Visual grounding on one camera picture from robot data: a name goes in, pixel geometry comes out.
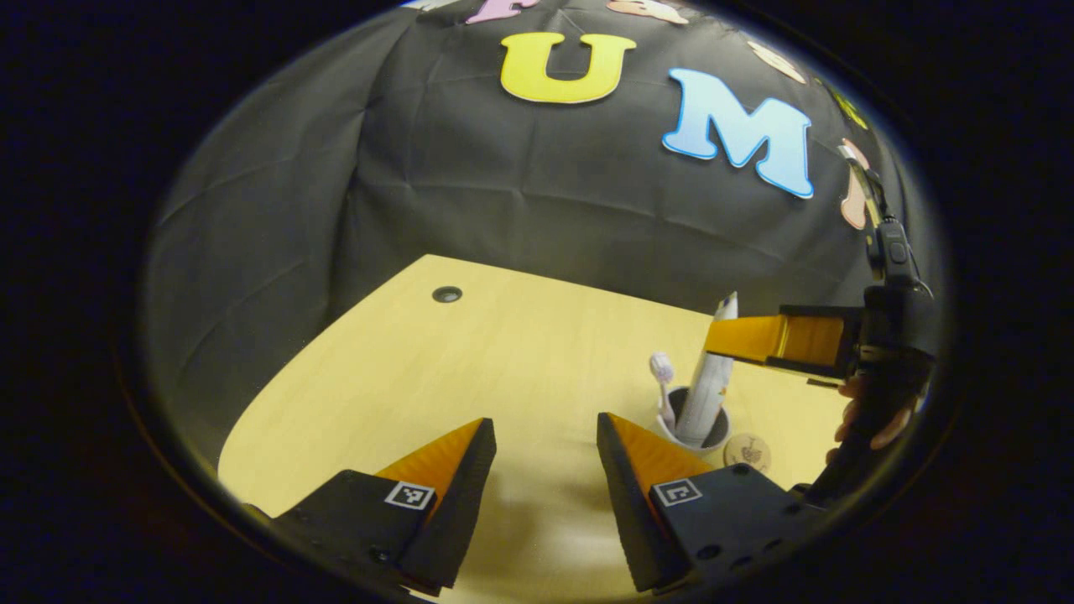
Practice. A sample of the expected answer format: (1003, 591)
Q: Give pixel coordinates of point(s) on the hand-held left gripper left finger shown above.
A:
(457, 512)

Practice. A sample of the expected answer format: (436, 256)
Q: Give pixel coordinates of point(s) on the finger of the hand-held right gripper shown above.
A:
(822, 340)

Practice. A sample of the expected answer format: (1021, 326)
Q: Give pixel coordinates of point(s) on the round wooden coaster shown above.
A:
(747, 453)

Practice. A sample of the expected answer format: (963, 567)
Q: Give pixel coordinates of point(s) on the white toothpaste tube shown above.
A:
(705, 403)

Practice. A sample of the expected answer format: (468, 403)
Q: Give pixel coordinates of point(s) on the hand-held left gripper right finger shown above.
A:
(629, 512)

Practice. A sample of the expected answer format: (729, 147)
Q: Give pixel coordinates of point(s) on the white toothbrush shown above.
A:
(662, 367)

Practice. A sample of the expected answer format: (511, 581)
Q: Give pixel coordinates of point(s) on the black desk grommet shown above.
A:
(447, 294)

